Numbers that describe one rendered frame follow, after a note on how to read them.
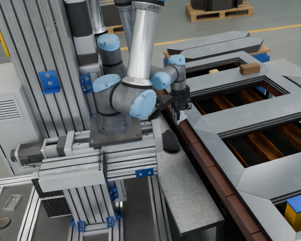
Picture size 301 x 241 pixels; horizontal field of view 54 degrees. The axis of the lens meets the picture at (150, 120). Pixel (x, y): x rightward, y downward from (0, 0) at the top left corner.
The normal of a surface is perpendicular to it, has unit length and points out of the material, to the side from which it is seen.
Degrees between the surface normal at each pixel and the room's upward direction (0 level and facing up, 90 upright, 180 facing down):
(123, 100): 67
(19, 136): 90
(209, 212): 0
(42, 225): 0
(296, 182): 0
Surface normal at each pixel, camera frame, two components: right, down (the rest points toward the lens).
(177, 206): -0.10, -0.82
